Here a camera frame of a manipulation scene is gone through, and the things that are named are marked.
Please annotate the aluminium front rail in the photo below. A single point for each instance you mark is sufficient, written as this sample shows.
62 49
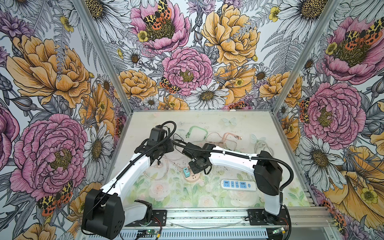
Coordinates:
300 223

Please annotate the teal charger plug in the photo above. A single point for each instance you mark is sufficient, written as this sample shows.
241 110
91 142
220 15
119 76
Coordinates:
186 172

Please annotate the round pink power socket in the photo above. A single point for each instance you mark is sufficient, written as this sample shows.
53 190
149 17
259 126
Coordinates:
193 178

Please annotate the white blue power strip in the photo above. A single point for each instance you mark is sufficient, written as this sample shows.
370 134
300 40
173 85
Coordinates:
238 185

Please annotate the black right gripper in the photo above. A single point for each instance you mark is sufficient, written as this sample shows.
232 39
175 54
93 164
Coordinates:
195 170

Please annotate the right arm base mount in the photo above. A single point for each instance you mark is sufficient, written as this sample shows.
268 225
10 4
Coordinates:
259 217

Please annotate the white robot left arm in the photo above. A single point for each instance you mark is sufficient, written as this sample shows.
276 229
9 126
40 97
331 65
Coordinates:
105 213

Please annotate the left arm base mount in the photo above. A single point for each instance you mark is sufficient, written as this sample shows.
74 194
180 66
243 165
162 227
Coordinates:
157 219

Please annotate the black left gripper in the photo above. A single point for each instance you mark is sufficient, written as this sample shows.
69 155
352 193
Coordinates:
170 146

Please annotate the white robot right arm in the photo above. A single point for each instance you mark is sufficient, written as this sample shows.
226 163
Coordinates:
272 175

